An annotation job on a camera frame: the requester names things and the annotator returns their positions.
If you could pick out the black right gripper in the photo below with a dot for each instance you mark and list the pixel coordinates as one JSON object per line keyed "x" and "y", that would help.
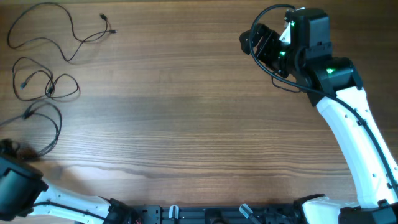
{"x": 271, "y": 38}

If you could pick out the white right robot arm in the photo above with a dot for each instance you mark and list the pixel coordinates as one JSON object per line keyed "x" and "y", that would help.
{"x": 301, "y": 60}

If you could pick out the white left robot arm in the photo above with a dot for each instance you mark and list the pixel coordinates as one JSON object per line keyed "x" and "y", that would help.
{"x": 25, "y": 192}

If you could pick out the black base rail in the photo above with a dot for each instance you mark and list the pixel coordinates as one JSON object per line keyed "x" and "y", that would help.
{"x": 271, "y": 213}

